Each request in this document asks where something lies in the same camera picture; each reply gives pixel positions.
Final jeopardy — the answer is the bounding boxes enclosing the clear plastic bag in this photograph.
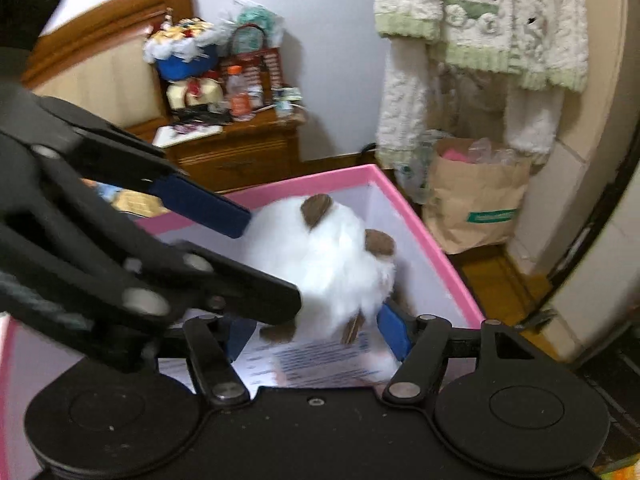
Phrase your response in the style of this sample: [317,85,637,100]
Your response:
[392,130,451,206]

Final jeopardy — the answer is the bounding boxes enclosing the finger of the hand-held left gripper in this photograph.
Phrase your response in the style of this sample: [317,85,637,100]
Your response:
[15,160,304,327]
[30,96,252,239]

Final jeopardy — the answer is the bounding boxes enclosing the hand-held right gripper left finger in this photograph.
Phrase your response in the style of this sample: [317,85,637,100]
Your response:
[159,312,258,408]

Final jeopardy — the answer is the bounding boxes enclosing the white panda plush toy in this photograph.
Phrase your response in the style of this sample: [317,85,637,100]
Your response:
[240,194,401,361]

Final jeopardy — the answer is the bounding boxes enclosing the cream wardrobe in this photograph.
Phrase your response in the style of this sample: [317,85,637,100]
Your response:
[507,0,640,363]

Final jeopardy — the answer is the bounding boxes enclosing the cream fluffy pajama pants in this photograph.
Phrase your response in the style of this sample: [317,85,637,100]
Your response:
[375,40,566,171]

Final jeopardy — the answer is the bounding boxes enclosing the white booklet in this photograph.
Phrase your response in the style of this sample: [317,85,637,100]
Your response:
[152,122,224,149]

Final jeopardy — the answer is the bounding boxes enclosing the pink cardboard box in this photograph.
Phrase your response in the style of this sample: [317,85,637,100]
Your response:
[0,164,487,466]

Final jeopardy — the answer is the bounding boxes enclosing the wooden nightstand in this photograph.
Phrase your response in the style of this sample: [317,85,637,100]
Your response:
[150,105,308,193]

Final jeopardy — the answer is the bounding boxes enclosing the cream fluffy pajama top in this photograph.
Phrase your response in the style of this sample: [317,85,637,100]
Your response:
[372,0,591,93]

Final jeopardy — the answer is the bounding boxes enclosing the plastic bottle with orange label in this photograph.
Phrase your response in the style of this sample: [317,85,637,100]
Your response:
[225,65,254,121]

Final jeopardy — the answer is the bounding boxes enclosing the small green jar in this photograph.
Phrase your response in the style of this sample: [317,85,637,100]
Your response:
[272,87,304,119]

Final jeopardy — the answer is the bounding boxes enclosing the brown paper bag green label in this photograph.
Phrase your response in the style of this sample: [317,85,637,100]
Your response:
[425,137,533,256]

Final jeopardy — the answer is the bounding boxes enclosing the red patterned gift bag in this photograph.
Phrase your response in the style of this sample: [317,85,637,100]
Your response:
[227,24,286,106]

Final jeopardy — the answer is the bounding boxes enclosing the white leaflet with blue print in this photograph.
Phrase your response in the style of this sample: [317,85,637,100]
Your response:
[272,337,401,389]

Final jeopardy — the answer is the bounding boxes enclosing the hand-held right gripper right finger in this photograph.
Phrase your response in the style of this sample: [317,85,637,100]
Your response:
[377,304,562,404]

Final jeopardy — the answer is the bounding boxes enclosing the white plastic bag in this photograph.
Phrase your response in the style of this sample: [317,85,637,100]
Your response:
[220,0,289,51]

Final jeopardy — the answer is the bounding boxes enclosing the cream and red toy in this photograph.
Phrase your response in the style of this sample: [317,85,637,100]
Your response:
[165,77,224,112]

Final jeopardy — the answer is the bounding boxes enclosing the wooden bed headboard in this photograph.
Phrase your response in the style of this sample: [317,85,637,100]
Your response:
[20,0,196,136]

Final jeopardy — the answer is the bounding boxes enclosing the white paper sheet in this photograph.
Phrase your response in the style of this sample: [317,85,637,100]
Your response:
[160,327,283,395]

